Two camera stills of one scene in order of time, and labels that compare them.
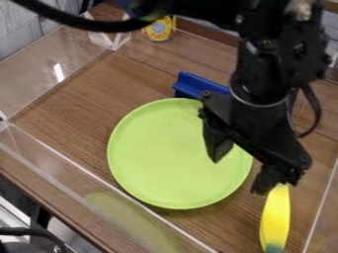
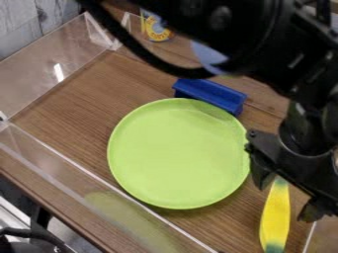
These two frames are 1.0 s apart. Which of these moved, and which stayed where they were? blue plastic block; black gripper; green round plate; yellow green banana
Moved: black gripper
Stayed: blue plastic block; green round plate; yellow green banana
